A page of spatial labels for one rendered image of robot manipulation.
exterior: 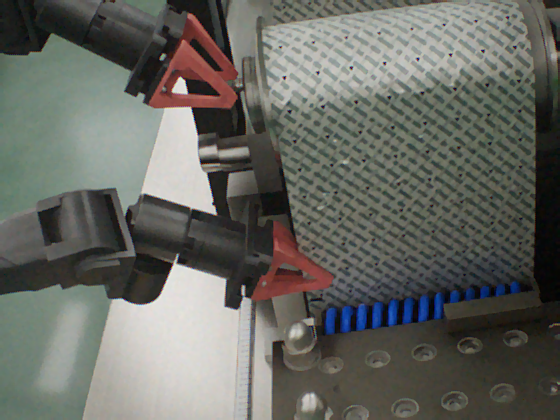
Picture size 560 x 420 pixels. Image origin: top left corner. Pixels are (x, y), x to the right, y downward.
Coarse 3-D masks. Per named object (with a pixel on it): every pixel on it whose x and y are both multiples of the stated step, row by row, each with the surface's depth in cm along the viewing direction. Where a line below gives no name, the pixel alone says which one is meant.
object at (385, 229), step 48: (528, 144) 71; (288, 192) 74; (336, 192) 74; (384, 192) 74; (432, 192) 74; (480, 192) 74; (528, 192) 74; (336, 240) 77; (384, 240) 77; (432, 240) 77; (480, 240) 77; (528, 240) 77; (336, 288) 80; (384, 288) 80; (432, 288) 80; (480, 288) 80; (528, 288) 81
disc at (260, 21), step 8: (256, 24) 71; (264, 24) 74; (256, 32) 70; (264, 48) 70; (264, 64) 68; (264, 72) 68; (264, 80) 68; (264, 88) 68; (264, 96) 68; (264, 104) 68; (272, 112) 69; (272, 120) 69; (272, 128) 69; (272, 136) 70; (280, 160) 72; (280, 168) 74
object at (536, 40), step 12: (516, 0) 71; (528, 12) 69; (528, 24) 68; (540, 36) 68; (540, 48) 68; (540, 60) 68; (540, 72) 68; (540, 84) 69; (540, 96) 69; (264, 108) 70; (540, 108) 71; (264, 120) 71
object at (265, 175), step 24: (240, 144) 81; (264, 144) 79; (240, 168) 82; (264, 168) 81; (240, 192) 83; (264, 192) 82; (240, 216) 84; (264, 216) 84; (288, 216) 85; (288, 312) 92; (264, 336) 98
